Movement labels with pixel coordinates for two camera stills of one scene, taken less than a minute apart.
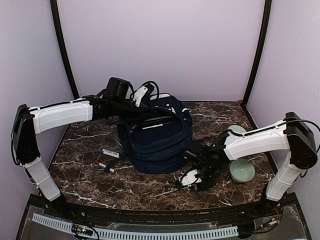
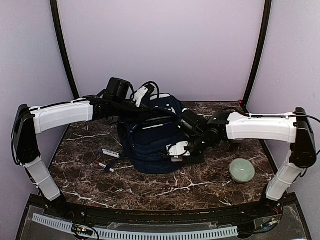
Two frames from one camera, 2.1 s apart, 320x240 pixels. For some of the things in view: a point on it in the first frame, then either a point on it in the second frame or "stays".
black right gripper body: (209, 171) to (201, 145)
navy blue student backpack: (157, 140) stays
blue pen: (156, 125) stays
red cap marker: (104, 166) stays
